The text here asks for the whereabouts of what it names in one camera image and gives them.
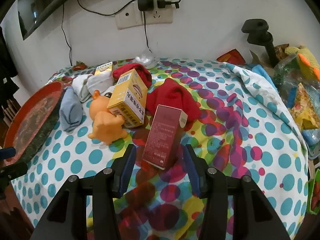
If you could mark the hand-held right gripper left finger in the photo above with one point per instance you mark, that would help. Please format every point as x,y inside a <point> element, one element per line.
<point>128,170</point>

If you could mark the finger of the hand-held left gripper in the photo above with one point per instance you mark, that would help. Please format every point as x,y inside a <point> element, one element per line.
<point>7,153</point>
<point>12,171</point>

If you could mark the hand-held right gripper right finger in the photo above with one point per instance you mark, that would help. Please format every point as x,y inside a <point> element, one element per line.
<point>191,172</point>

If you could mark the round red tray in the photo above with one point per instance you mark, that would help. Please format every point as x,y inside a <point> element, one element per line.
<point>30,120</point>

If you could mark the dark red box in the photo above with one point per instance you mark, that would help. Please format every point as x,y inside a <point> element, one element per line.
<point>160,135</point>

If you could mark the orange toy pig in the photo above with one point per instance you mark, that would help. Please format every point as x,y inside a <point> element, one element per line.
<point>105,126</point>

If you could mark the yellow box with barcode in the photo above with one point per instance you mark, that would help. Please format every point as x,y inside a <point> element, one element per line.
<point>127,97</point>

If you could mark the light blue sock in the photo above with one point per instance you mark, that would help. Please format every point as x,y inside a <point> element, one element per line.
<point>70,112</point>

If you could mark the red sock orange embroidery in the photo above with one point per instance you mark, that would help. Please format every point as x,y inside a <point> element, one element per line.
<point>172,95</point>

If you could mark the white sock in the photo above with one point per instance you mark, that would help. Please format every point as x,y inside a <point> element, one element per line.
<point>100,83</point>
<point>80,87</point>

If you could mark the yellow cartoon print box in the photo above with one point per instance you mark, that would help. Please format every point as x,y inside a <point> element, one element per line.
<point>103,68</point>

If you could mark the polka dot tablecloth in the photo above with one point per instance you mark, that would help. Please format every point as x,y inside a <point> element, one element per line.
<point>250,135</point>

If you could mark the clear plastic wrap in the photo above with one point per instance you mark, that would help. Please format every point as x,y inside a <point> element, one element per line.
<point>146,59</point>

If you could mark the small red snack packet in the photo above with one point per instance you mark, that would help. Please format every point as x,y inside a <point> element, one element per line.
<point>80,66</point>

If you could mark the red orange packet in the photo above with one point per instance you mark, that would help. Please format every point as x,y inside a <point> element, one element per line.
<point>231,58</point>

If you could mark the blue cloth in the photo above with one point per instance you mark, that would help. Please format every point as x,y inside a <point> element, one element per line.
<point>262,73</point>

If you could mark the green packet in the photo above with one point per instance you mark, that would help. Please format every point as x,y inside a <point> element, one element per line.
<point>315,192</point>

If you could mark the yellow patterned packet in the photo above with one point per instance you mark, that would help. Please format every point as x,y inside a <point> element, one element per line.
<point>303,105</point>

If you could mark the cardboard piece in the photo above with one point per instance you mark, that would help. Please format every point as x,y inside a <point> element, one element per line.
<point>260,58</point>

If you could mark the clear plastic bag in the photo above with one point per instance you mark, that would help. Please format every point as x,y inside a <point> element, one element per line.
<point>285,75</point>

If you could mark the black clamp stand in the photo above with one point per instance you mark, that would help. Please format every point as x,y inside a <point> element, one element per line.
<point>260,33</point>

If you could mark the yellow plush toy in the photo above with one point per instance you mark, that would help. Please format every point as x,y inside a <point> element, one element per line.
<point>306,62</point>

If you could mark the dark wall screen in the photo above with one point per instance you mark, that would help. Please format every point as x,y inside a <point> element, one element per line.
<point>37,7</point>

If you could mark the white round hole wall plate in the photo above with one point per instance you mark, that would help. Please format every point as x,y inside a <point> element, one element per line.
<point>127,16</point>

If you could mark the white wall socket plate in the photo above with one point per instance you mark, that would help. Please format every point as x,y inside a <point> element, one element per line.
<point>160,15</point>

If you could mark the black wall plug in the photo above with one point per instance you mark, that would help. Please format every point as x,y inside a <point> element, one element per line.
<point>163,3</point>

